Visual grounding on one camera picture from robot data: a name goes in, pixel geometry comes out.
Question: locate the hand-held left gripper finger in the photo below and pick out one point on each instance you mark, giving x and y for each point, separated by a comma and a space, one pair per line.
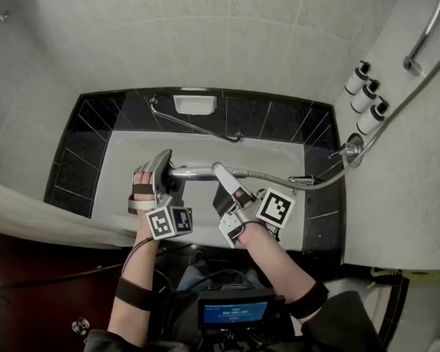
175, 195
162, 168

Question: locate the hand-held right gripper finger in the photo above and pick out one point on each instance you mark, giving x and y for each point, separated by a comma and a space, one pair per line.
225, 177

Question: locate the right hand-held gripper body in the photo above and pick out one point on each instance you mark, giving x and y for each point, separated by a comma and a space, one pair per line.
275, 207

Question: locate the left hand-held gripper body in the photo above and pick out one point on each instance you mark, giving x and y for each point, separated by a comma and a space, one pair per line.
169, 222

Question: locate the small grey metal part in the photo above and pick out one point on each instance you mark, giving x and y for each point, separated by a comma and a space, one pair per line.
190, 173

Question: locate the person's right forearm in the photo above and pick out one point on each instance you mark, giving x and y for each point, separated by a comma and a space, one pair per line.
270, 262

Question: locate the person's left forearm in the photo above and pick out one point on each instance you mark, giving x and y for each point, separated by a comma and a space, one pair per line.
135, 314

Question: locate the person's left hand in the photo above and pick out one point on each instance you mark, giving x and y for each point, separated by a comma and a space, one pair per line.
144, 178

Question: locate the person's right hand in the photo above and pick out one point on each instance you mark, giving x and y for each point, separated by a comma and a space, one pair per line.
245, 198

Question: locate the thin dark wrist tie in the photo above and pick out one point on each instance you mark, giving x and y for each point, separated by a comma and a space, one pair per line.
274, 231

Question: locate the white bathtub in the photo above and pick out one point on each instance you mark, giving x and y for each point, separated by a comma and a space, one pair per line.
206, 152

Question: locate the chrome bathtub spout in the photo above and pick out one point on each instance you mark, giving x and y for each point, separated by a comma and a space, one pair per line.
300, 180

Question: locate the person's left shoe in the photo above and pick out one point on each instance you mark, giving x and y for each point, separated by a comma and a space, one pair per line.
200, 255

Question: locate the chrome grab bar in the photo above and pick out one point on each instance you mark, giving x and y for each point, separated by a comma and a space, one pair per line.
193, 126

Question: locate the person's blue jeans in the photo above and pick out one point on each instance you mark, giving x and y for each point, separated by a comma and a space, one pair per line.
192, 277

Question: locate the white soap dish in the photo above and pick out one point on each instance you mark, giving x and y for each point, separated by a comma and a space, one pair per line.
194, 104

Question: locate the black elastic armband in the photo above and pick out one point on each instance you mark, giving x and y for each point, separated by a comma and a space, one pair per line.
309, 299
134, 294

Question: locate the chrome shower mixer valve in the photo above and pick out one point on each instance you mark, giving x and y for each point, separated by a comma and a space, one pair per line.
352, 149

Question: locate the chest-mounted screen device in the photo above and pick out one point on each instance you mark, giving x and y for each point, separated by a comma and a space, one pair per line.
235, 312

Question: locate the white pump bottle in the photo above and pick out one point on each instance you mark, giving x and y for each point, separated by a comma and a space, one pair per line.
355, 81
370, 120
363, 100

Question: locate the black tripod stand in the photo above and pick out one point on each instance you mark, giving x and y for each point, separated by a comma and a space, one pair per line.
53, 277

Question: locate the round chrome knob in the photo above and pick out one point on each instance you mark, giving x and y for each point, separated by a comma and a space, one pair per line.
79, 325

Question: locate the person's dark jacket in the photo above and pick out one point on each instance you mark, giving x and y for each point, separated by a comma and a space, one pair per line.
343, 343

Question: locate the small chrome wall hook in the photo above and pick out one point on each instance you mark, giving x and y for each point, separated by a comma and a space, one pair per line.
4, 15

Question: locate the chrome shower slide rail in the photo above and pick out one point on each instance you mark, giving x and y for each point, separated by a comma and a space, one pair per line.
426, 31

